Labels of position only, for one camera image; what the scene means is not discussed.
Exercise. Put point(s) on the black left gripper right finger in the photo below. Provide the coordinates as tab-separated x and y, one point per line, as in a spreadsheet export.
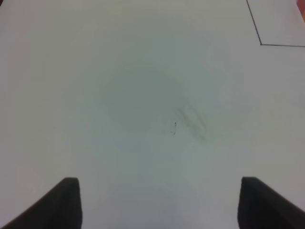
260	207

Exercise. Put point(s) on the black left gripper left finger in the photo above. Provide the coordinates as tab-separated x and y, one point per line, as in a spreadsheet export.
60	208

